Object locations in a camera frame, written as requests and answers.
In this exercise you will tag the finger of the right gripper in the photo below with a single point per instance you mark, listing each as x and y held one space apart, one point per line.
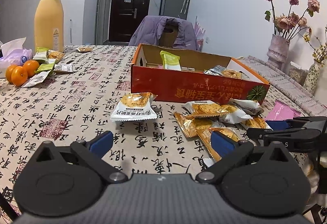
291 132

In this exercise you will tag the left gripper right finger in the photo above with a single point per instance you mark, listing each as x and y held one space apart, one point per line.
215 173

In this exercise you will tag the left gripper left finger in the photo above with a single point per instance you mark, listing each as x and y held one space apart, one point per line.
90 155

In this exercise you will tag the green white protein bar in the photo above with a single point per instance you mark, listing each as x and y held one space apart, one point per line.
170 61

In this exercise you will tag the pink snack packet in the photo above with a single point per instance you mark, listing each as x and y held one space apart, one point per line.
282 112

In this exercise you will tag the golden cracker packet front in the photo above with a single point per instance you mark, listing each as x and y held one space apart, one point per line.
218 141

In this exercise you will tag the pink knitted table runner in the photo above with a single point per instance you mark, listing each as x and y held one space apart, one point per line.
285 89

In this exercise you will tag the cracker packet in pile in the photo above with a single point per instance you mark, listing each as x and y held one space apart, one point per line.
204 109

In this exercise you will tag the floral white small vase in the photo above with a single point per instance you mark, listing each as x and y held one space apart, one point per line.
311 80

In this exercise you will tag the white orange cracker packet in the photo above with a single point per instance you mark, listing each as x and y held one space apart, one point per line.
134 107

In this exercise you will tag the pink textured vase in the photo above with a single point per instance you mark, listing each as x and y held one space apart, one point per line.
278 51

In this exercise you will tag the red silver snack packet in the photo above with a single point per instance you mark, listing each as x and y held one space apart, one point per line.
216 71

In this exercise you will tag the white snack packet on table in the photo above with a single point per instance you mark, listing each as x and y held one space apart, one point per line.
63 68

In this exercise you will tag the green snack bar on table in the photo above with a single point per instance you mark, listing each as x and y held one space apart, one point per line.
46 65

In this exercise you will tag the orange cardboard snack box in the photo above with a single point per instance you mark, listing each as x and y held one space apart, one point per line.
191 83

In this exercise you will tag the small snack packet far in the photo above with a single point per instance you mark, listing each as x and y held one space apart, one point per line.
84 49

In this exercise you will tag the orange mandarin back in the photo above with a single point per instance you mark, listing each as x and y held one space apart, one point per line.
31 66

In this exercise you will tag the orange mandarin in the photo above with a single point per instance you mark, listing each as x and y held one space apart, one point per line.
9 71
31 66
19 76

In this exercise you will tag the orange mandarin front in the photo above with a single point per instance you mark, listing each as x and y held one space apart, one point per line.
19 76

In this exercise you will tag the dried pink roses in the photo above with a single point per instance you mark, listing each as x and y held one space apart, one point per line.
291 24

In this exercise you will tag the purple tissue pack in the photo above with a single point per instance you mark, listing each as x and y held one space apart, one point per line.
13 53

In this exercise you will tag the wooden chair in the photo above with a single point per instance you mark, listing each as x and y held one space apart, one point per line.
168 36

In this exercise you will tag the purple jacket on chair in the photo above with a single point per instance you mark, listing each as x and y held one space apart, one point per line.
151 30

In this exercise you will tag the yellow thermos bottle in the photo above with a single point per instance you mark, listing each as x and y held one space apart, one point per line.
49 25

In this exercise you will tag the dark entrance door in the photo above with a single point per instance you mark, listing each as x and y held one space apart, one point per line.
125 18

